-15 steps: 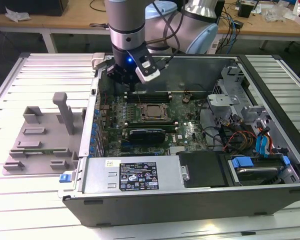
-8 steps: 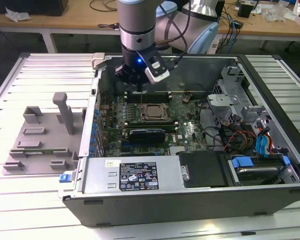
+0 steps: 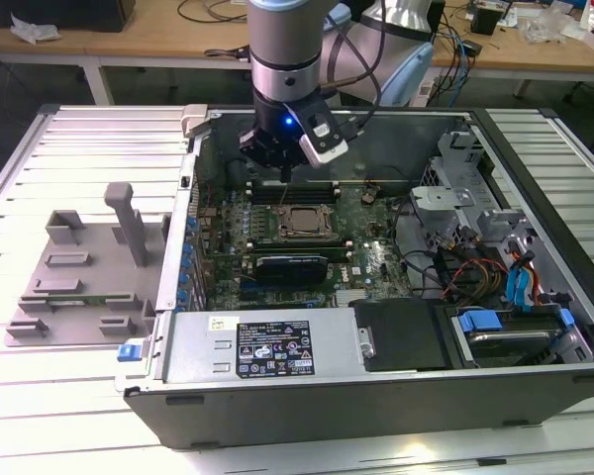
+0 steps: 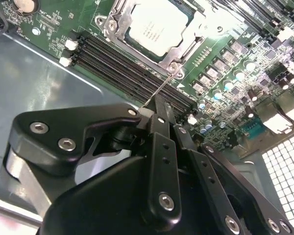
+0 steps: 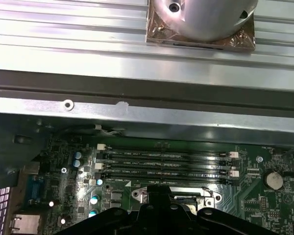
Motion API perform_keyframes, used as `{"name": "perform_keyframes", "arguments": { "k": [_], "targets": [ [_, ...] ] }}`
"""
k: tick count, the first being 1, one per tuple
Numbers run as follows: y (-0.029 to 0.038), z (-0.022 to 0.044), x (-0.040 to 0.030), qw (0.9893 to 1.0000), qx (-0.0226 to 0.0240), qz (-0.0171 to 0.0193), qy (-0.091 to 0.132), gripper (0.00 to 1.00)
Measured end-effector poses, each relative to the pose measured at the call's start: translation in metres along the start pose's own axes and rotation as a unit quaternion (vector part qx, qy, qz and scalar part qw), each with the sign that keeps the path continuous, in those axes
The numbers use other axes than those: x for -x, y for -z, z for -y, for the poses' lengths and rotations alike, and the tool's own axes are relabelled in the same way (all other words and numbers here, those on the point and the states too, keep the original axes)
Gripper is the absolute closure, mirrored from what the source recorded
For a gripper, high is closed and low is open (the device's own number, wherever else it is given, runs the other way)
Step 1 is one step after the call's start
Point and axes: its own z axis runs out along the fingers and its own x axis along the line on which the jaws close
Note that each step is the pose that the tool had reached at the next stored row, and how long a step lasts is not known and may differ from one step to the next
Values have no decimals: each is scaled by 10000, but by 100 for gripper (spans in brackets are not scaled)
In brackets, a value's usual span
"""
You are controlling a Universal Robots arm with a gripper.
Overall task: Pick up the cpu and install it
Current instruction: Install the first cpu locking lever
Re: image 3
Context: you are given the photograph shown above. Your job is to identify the clear plastic bags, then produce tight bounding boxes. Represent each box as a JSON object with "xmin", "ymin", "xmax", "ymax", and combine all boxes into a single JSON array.
[{"xmin": 518, "ymin": 7, "xmax": 584, "ymax": 45}]

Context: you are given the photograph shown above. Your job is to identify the silver disk bay bracket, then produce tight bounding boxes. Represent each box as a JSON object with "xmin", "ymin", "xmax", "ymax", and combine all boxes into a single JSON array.
[{"xmin": 408, "ymin": 183, "xmax": 479, "ymax": 258}]

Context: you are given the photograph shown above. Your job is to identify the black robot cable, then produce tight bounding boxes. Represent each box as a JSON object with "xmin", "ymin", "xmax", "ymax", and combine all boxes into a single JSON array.
[{"xmin": 319, "ymin": 12, "xmax": 385, "ymax": 131}]

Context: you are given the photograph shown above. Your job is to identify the coloured power wire bundle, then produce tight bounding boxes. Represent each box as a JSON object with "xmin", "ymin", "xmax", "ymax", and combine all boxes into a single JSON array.
[{"xmin": 440, "ymin": 256, "xmax": 509, "ymax": 303}]

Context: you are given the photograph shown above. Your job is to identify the grey parts rack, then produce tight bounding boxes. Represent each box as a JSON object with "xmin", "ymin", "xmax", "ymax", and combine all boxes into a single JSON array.
[{"xmin": 4, "ymin": 181, "xmax": 172, "ymax": 348}]

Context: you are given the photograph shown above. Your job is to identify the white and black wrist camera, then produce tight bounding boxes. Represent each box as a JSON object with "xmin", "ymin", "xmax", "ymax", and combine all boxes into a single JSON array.
[{"xmin": 284, "ymin": 101, "xmax": 351, "ymax": 167}]

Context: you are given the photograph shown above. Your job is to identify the large black box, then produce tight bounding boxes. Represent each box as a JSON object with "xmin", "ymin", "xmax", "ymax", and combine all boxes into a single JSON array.
[{"xmin": 0, "ymin": 0, "xmax": 130, "ymax": 32}]

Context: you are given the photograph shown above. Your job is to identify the blue hanging cable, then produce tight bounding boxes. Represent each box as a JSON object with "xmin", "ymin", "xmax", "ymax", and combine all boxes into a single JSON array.
[{"xmin": 445, "ymin": 22, "xmax": 471, "ymax": 108}]

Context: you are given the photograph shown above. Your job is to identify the silver power supply unit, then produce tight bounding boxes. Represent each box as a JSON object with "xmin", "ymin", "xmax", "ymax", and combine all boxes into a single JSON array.
[{"xmin": 160, "ymin": 309, "xmax": 377, "ymax": 385}]

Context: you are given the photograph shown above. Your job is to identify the black plastic shroud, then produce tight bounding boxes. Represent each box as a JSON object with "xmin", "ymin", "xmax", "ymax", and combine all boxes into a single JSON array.
[{"xmin": 350, "ymin": 299, "xmax": 456, "ymax": 373}]

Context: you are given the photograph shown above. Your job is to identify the black graphics card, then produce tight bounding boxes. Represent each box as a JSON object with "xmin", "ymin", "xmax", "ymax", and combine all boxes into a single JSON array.
[{"xmin": 251, "ymin": 253, "xmax": 331, "ymax": 287}]

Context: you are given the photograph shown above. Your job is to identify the metal socket cover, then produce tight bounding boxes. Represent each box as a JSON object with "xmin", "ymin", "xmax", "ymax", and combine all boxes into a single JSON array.
[{"xmin": 271, "ymin": 203, "xmax": 336, "ymax": 243}]

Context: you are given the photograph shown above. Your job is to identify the black desktop tower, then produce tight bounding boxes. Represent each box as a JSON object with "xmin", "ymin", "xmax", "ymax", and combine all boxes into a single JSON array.
[{"xmin": 427, "ymin": 0, "xmax": 446, "ymax": 44}]

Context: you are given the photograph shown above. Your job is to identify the hard disk in blue carrier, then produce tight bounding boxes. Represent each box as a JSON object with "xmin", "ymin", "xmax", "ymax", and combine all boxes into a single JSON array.
[{"xmin": 449, "ymin": 306, "xmax": 575, "ymax": 370}]

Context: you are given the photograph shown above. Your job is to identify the black open PC case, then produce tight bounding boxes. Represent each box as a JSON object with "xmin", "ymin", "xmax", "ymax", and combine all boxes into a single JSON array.
[{"xmin": 114, "ymin": 103, "xmax": 594, "ymax": 451}]

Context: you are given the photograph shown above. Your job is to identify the black RAM slot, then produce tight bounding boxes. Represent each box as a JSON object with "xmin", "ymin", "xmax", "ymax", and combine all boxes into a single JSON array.
[
  {"xmin": 247, "ymin": 178, "xmax": 341, "ymax": 187},
  {"xmin": 247, "ymin": 196, "xmax": 341, "ymax": 205},
  {"xmin": 247, "ymin": 184, "xmax": 341, "ymax": 193},
  {"xmin": 247, "ymin": 190, "xmax": 341, "ymax": 199}
]

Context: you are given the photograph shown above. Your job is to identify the silver chipset heatsink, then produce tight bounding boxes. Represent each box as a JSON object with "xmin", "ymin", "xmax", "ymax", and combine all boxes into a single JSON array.
[{"xmin": 334, "ymin": 290, "xmax": 372, "ymax": 306}]

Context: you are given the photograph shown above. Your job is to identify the green RAM stick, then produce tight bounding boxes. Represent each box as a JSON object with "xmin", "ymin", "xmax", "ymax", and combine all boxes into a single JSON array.
[{"xmin": 247, "ymin": 238, "xmax": 352, "ymax": 262}]

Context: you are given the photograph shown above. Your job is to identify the blue data wire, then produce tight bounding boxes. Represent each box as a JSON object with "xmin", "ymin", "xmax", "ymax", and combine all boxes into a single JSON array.
[{"xmin": 504, "ymin": 264, "xmax": 541, "ymax": 313}]

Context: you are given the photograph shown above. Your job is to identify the small black box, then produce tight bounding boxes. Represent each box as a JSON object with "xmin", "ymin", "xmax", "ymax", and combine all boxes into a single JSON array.
[{"xmin": 469, "ymin": 7, "xmax": 501, "ymax": 36}]

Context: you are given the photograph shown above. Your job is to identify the CPU socket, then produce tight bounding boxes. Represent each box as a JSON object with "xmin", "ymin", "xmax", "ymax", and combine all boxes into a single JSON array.
[{"xmin": 270, "ymin": 202, "xmax": 337, "ymax": 244}]

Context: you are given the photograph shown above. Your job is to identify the crumpled white paper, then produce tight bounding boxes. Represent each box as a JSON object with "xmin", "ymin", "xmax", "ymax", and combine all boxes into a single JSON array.
[{"xmin": 9, "ymin": 13, "xmax": 60, "ymax": 44}]

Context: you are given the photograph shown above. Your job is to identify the grey case corner latch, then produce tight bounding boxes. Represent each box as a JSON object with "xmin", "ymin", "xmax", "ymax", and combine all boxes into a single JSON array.
[{"xmin": 181, "ymin": 103, "xmax": 212, "ymax": 143}]

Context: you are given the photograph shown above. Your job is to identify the green motherboard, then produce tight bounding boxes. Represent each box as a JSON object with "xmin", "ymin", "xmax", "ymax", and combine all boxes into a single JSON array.
[{"xmin": 192, "ymin": 182, "xmax": 417, "ymax": 313}]

